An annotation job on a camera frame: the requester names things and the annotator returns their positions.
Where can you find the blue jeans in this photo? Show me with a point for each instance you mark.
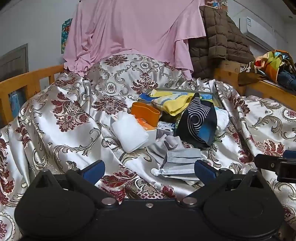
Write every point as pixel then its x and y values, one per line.
pixel 288 80

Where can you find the floral satin blanket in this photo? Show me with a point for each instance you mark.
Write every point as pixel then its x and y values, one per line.
pixel 69 129

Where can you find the brown quilted jacket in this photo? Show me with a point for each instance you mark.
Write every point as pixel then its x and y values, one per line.
pixel 219 34

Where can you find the colourful printed cloth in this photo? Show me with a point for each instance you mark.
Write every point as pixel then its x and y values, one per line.
pixel 268 64

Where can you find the orange wooden bed rail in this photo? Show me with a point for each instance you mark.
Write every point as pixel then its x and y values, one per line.
pixel 23 80

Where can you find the small blue white carton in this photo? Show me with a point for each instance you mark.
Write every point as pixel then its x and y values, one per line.
pixel 165 129

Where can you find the black dotted blue cloth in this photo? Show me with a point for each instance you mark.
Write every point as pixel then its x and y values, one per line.
pixel 196 120

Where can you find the cartoon wall poster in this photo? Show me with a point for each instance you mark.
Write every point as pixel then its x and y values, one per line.
pixel 215 3

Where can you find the orange plastic cup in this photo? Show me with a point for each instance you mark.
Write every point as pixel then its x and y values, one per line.
pixel 143 113

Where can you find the grey framed panel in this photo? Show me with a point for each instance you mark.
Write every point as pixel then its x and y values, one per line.
pixel 13 62

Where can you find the grey box with cartoon print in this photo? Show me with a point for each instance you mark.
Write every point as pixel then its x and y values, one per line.
pixel 143 96

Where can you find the yellow striped sock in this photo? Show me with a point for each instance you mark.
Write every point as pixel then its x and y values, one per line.
pixel 175 105

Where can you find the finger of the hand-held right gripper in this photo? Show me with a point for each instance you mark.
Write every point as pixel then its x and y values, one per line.
pixel 290 154
pixel 268 161

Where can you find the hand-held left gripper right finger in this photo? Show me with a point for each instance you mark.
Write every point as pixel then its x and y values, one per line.
pixel 204 172

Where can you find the pink bed sheet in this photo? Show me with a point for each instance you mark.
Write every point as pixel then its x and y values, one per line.
pixel 138 27

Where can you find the colourful wall poster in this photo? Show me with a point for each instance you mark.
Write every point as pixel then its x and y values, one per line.
pixel 66 34

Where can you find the orange and white carton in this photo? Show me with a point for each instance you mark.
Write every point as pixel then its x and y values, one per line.
pixel 145 122

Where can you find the blue patterned cloth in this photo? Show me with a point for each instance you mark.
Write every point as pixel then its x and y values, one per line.
pixel 17 102

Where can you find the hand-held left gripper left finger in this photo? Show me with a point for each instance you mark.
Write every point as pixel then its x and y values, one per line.
pixel 93 171

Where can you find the white quilted baby cloth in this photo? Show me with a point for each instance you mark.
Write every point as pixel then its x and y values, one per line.
pixel 222 120

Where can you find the white air conditioner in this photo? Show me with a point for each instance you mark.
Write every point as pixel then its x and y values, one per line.
pixel 256 27

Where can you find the white cotton pad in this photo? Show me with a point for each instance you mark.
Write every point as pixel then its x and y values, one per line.
pixel 129 134

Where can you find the grey face mask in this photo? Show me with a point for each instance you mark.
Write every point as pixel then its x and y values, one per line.
pixel 180 162

